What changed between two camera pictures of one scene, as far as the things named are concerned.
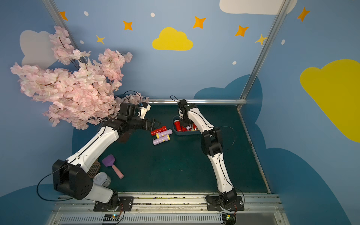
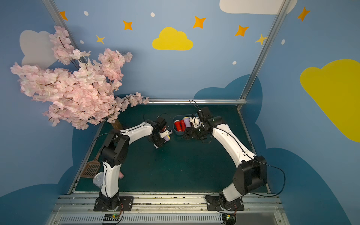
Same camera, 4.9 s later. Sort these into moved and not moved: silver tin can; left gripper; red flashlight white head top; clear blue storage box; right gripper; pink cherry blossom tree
Moved: right gripper; left gripper
Not moved: pink cherry blossom tree; clear blue storage box; silver tin can; red flashlight white head top
